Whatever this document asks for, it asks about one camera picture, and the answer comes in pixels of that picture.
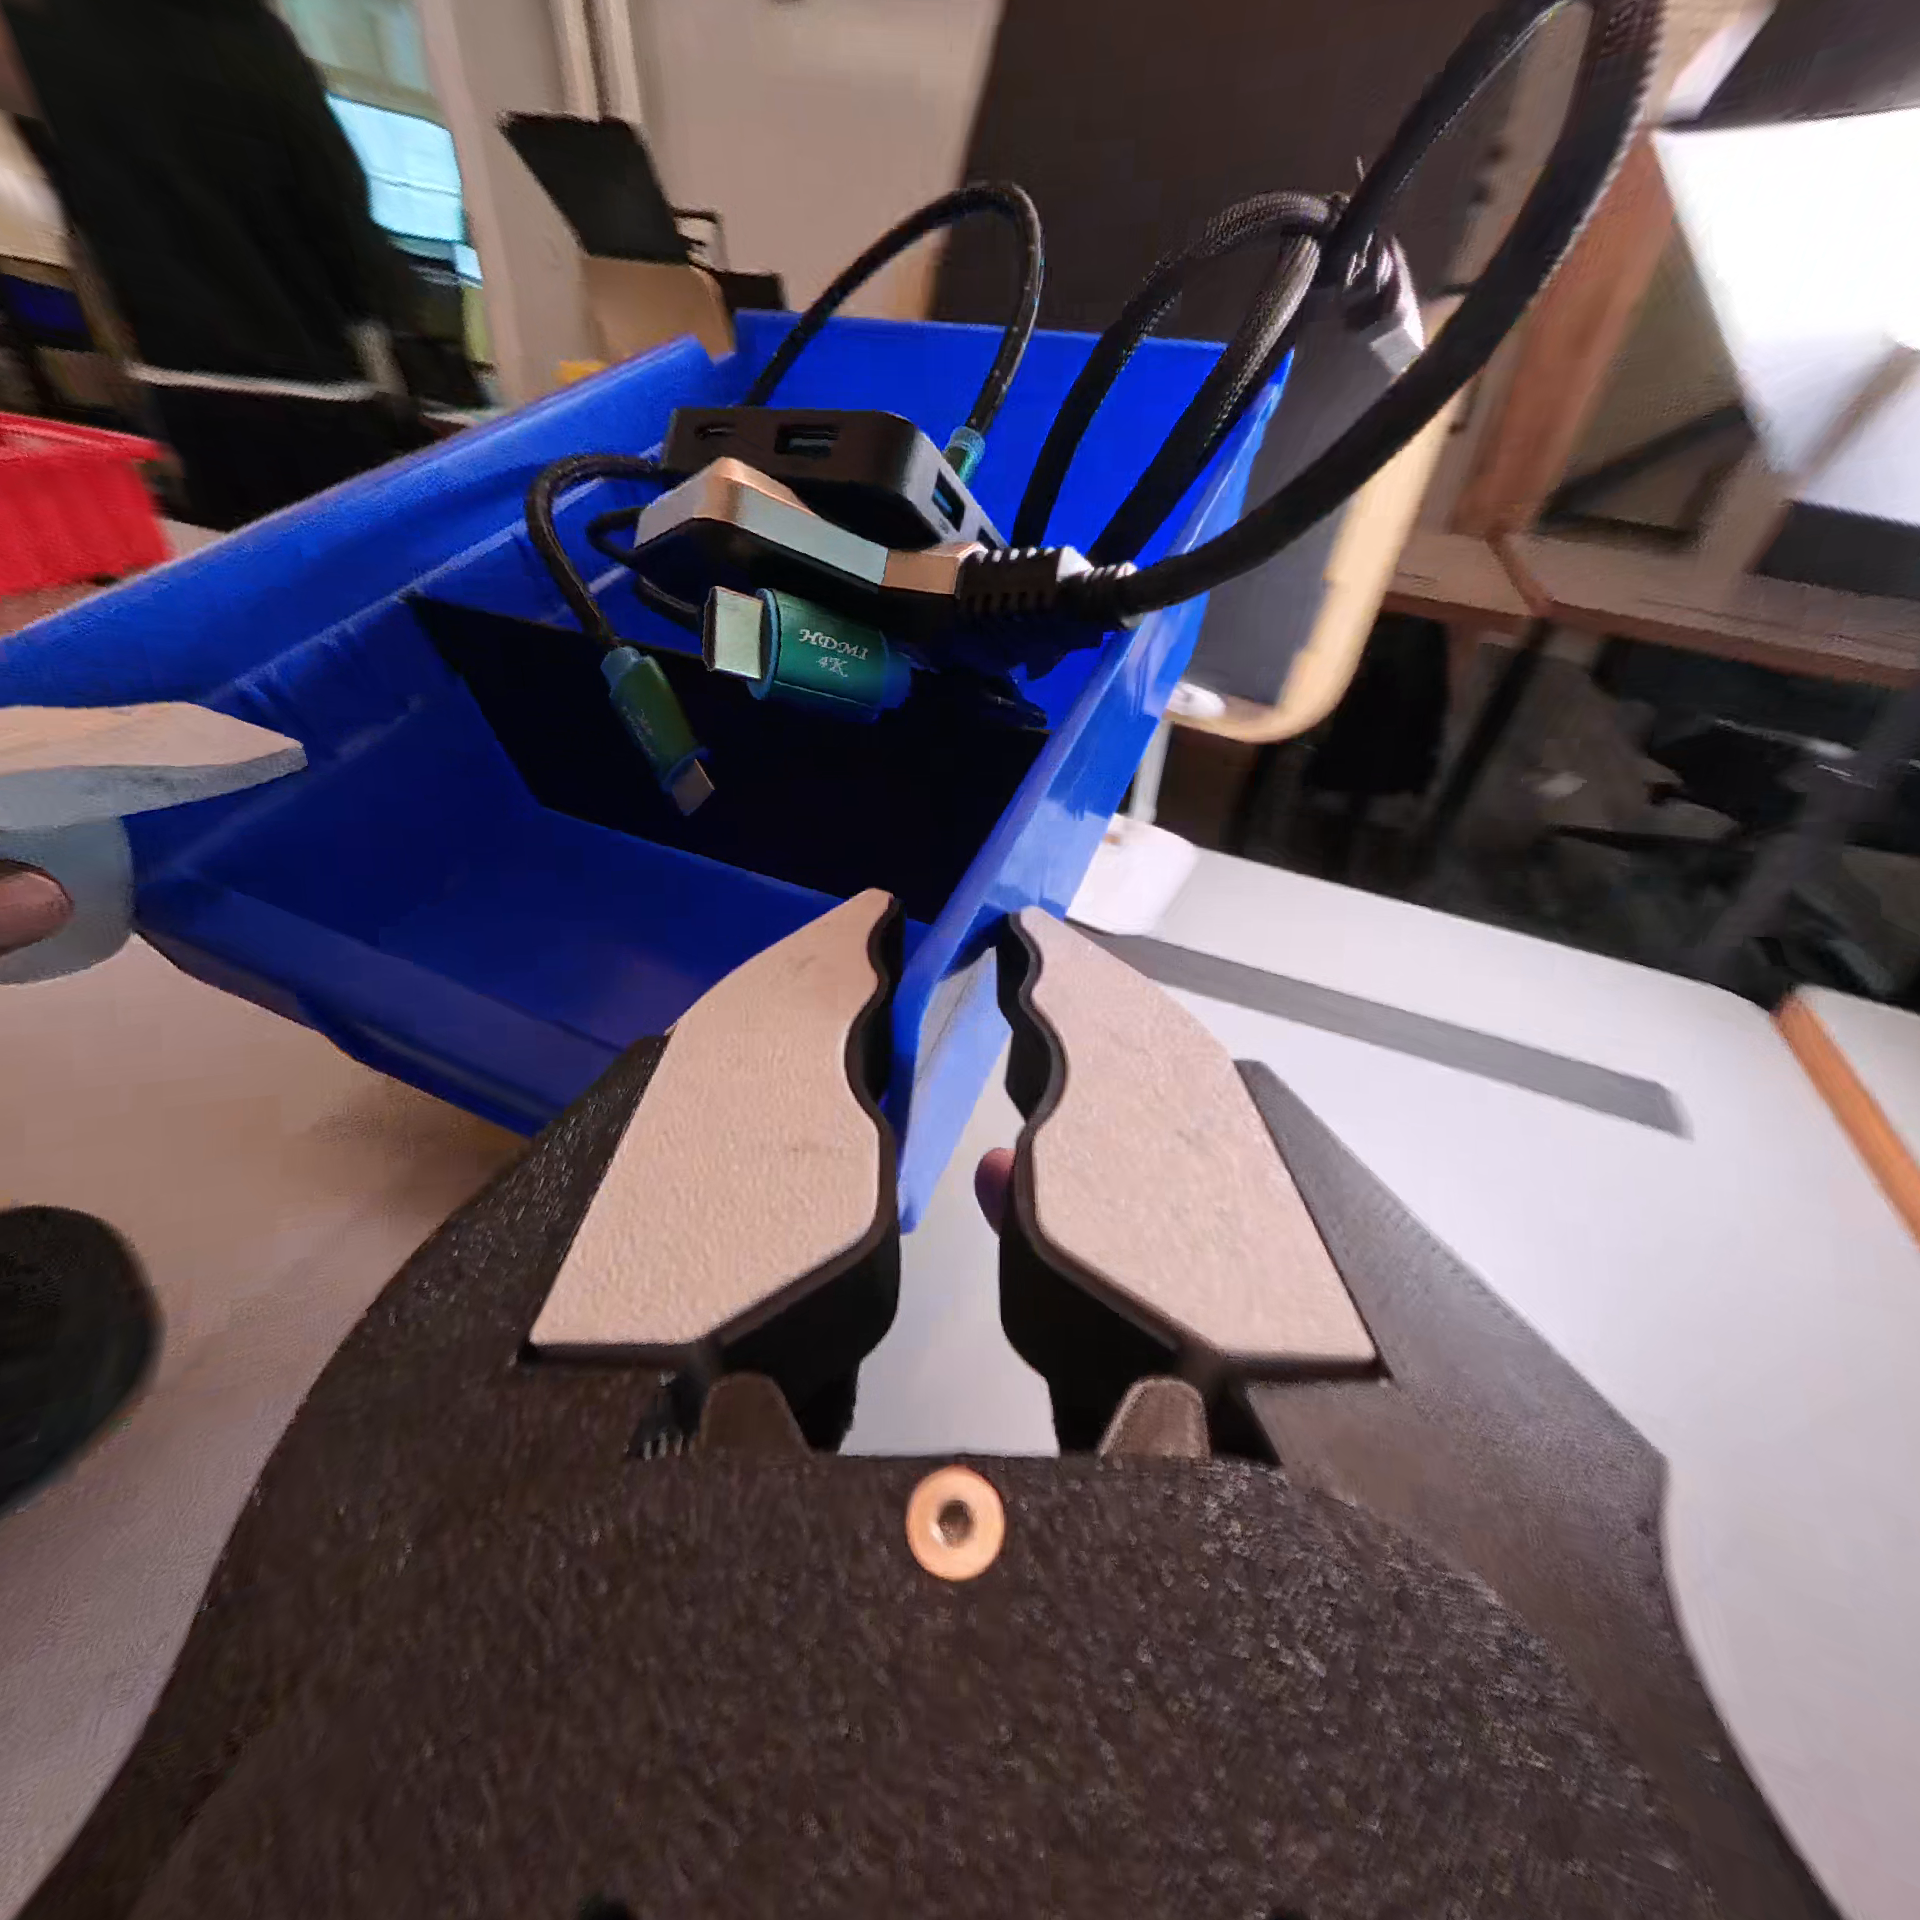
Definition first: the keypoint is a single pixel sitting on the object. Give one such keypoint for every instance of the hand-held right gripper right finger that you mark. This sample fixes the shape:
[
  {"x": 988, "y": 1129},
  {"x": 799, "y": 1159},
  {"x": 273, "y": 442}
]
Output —
[{"x": 1184, "y": 1201}]

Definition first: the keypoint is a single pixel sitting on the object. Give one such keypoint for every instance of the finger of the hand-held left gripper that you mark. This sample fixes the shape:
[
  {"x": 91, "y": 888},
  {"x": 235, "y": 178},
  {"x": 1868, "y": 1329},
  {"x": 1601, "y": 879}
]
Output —
[{"x": 136, "y": 758}]

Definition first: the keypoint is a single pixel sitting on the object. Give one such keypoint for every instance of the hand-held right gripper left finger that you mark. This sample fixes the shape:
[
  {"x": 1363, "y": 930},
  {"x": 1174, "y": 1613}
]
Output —
[{"x": 735, "y": 1184}]

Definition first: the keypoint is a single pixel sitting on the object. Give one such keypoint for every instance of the blue plastic bin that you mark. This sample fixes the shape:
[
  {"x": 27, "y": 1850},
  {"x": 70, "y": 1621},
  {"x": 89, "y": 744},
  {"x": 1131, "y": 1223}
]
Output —
[{"x": 375, "y": 930}]

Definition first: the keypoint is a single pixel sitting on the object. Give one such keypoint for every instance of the black multiport hub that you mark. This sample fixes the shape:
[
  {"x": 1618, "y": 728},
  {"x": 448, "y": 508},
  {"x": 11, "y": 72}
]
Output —
[{"x": 856, "y": 458}]

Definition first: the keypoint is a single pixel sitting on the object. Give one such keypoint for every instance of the person's left hand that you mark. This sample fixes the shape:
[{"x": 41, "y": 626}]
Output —
[{"x": 31, "y": 911}]

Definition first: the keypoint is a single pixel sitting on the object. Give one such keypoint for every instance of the red plastic bin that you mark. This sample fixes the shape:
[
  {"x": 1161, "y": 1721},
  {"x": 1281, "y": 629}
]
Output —
[{"x": 75, "y": 511}]

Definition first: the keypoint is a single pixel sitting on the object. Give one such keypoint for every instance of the black textured wrist rest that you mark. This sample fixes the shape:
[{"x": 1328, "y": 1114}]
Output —
[{"x": 59, "y": 1350}]

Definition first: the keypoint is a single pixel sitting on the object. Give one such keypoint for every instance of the silver adapter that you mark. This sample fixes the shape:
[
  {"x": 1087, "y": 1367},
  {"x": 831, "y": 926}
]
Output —
[{"x": 750, "y": 517}]

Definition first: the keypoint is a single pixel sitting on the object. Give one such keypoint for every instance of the cardboard box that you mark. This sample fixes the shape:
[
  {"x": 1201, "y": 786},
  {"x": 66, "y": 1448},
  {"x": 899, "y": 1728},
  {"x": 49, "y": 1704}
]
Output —
[{"x": 662, "y": 308}]

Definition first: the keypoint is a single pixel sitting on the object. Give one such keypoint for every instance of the rounded wooden board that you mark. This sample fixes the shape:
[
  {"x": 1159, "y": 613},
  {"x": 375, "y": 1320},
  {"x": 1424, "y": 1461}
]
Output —
[{"x": 1402, "y": 524}]

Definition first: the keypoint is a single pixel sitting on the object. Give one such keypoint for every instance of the black flat panel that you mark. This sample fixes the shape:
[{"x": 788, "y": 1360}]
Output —
[{"x": 599, "y": 189}]

